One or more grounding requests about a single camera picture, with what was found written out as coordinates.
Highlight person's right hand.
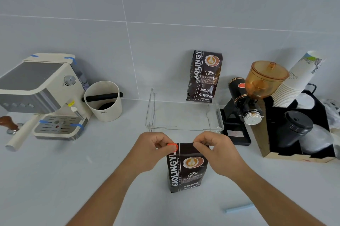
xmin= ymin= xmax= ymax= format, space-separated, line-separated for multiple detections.
xmin=192 ymin=131 xmax=249 ymax=177

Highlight person's left hand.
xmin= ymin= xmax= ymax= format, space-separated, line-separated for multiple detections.
xmin=129 ymin=131 xmax=176 ymax=174

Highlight dark coffee bean bag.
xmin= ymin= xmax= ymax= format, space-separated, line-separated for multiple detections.
xmin=166 ymin=142 xmax=211 ymax=193
xmin=186 ymin=50 xmax=223 ymax=104

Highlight person's left forearm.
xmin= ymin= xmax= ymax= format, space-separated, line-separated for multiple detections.
xmin=66 ymin=160 xmax=149 ymax=226

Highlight person's right forearm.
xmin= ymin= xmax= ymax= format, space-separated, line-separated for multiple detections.
xmin=225 ymin=164 xmax=328 ymax=226

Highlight clear acrylic tray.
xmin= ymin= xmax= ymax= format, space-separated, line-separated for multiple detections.
xmin=145 ymin=88 xmax=225 ymax=132

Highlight black grinder with amber hopper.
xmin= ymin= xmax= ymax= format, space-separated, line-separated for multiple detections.
xmin=220 ymin=60 xmax=290 ymax=147

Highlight cream knock box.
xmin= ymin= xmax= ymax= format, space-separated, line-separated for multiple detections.
xmin=83 ymin=81 xmax=124 ymax=123

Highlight light blue strip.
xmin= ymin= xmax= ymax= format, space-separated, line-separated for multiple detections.
xmin=223 ymin=203 xmax=253 ymax=214

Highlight black organiser box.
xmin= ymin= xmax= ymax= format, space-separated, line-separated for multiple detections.
xmin=251 ymin=84 xmax=337 ymax=164

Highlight stack of black cup lids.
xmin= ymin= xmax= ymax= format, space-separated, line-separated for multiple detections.
xmin=276 ymin=111 xmax=314 ymax=149

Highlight stack of paper cups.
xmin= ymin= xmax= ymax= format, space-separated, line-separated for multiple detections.
xmin=271 ymin=50 xmax=326 ymax=108

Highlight clear plastic bag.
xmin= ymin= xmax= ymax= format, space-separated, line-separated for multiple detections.
xmin=300 ymin=124 xmax=334 ymax=155

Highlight crumpled translucent plastic bag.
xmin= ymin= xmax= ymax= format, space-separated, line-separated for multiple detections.
xmin=321 ymin=98 xmax=340 ymax=131

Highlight cream espresso machine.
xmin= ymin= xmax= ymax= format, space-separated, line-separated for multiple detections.
xmin=0 ymin=53 xmax=92 ymax=141

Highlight cream portafilter handle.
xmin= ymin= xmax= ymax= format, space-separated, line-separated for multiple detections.
xmin=5 ymin=116 xmax=41 ymax=152

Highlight wooden handled tamper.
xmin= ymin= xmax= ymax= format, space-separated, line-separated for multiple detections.
xmin=0 ymin=116 xmax=23 ymax=135

